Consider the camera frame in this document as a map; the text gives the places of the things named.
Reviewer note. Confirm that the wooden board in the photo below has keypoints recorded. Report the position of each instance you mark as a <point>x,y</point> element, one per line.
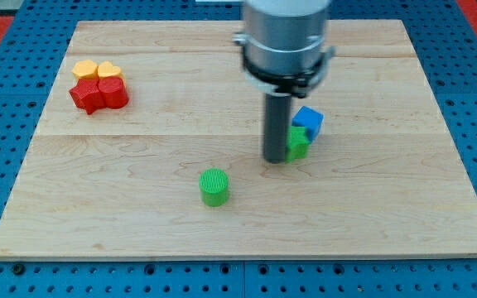
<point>383,180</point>

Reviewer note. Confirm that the yellow hexagon block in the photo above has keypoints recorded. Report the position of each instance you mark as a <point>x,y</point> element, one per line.
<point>85,69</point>

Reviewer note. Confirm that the green cylinder block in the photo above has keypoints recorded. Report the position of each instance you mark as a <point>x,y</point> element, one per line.
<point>214,187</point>

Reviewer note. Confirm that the yellow heart block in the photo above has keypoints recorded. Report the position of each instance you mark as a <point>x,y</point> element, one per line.
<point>108,69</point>

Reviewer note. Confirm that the blue cube block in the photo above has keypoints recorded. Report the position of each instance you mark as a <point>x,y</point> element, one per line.
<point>310,119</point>

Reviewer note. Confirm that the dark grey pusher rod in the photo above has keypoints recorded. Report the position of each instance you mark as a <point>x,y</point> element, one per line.
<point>276,125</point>

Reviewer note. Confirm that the green star block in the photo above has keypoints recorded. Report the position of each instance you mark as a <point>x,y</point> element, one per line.
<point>297,144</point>

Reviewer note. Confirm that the red star block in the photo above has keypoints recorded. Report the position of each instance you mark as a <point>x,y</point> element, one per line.
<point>86,95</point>

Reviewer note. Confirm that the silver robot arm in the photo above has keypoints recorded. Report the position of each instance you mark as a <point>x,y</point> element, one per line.
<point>282,45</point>

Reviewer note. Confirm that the red cylinder block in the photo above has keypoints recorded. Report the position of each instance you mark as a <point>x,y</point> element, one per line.
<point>113,92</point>

